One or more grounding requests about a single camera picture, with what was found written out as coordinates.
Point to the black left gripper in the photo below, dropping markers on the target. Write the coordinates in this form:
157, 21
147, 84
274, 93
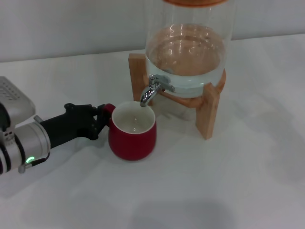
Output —
66, 126

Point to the red ceramic cup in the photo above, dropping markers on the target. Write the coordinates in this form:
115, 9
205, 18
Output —
133, 145

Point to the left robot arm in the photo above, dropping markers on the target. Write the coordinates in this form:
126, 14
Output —
26, 143

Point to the chrome faucet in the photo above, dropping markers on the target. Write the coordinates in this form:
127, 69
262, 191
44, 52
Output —
148, 91

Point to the glass water dispenser jar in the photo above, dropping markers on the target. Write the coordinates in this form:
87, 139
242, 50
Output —
188, 78

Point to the wooden dispenser stand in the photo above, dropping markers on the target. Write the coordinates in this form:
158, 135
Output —
207, 114

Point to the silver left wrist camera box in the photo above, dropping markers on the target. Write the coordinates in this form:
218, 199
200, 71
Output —
14, 97

